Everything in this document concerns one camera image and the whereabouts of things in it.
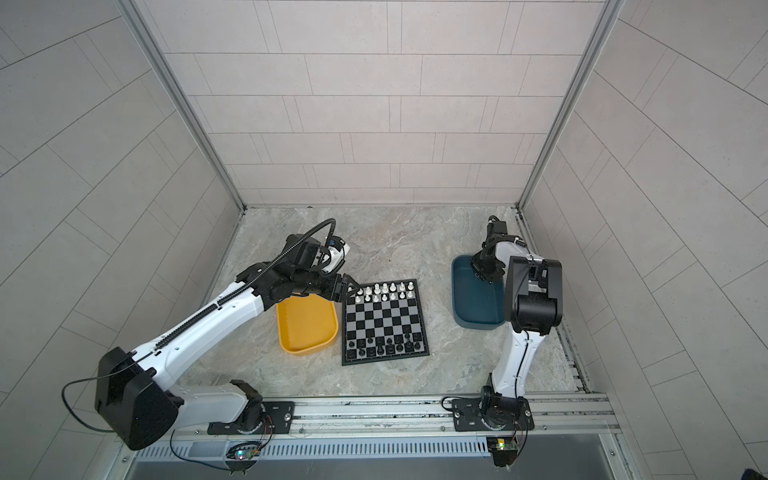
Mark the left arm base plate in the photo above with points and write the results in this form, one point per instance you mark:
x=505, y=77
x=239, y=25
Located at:
x=270, y=417

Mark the right controller circuit board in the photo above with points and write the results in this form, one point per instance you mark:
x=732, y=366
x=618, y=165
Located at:
x=503, y=450

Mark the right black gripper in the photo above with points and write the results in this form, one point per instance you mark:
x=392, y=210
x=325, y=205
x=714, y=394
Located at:
x=478, y=265

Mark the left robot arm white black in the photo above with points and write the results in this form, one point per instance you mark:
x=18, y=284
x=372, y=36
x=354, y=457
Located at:
x=135, y=390

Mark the aluminium mounting rail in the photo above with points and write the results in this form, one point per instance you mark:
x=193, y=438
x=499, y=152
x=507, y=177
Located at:
x=408, y=416

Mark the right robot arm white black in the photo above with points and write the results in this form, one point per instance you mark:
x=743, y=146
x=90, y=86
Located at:
x=532, y=305

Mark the controller circuit board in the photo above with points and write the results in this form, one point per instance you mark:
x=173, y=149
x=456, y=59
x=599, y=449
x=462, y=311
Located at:
x=247, y=451
x=503, y=450

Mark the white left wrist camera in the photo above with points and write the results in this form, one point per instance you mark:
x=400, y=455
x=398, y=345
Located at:
x=338, y=250

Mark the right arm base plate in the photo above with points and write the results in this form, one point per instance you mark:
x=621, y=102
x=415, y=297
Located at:
x=469, y=416

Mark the yellow plastic tray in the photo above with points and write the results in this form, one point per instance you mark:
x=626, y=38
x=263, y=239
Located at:
x=306, y=324

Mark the teal plastic bin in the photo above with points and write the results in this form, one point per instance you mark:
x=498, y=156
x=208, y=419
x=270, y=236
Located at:
x=476, y=304

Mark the black white chess board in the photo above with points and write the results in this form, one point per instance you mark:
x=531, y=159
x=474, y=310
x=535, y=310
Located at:
x=382, y=322

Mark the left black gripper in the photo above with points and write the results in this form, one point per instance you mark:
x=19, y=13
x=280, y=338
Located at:
x=334, y=281

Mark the left controller circuit board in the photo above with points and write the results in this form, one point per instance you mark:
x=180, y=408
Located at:
x=247, y=451

